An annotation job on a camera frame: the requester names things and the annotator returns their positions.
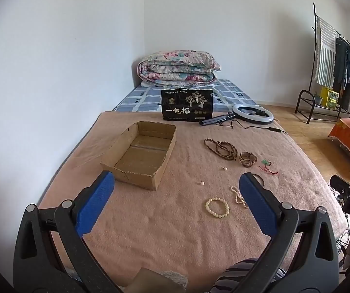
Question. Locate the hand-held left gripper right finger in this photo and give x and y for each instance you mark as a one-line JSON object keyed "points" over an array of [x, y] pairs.
{"points": [[256, 201]]}

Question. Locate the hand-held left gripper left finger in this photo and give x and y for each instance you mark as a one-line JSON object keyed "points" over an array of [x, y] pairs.
{"points": [[97, 201]]}

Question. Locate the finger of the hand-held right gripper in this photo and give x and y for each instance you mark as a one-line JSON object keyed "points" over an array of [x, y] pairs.
{"points": [[341, 184]]}

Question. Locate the cardboard box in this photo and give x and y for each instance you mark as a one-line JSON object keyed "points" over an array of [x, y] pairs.
{"points": [[138, 155]]}

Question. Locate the pearl bead strand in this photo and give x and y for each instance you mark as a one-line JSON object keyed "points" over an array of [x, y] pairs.
{"points": [[239, 200]]}

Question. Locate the orange patterned cloth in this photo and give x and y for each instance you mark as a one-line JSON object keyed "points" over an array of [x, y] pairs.
{"points": [[349, 137]]}

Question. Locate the person's striped clothing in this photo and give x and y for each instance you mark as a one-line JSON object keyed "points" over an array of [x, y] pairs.
{"points": [[230, 280]]}

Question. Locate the pink blanket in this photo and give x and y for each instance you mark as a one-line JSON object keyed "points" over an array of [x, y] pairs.
{"points": [[178, 235]]}

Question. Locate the yellow crate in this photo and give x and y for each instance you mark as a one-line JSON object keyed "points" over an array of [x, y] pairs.
{"points": [[329, 97]]}

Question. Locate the black folded tripod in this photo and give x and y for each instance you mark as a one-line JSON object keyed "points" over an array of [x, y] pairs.
{"points": [[214, 119]]}

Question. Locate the black metal clothes rack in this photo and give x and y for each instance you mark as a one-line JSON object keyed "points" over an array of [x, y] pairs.
{"points": [[303, 93]]}

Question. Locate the blue checked mattress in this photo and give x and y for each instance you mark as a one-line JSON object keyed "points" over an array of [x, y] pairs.
{"points": [[141, 97]]}

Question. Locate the dark hanging clothes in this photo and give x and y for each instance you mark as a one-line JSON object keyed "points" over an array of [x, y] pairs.
{"points": [[344, 64]]}

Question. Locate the black printed snack bag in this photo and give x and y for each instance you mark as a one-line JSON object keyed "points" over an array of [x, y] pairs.
{"points": [[187, 105]]}

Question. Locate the striped hanging cloth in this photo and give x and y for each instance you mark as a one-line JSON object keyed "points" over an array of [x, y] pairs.
{"points": [[324, 52]]}

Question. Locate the folded floral quilt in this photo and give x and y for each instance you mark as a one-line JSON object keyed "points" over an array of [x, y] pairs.
{"points": [[178, 67]]}

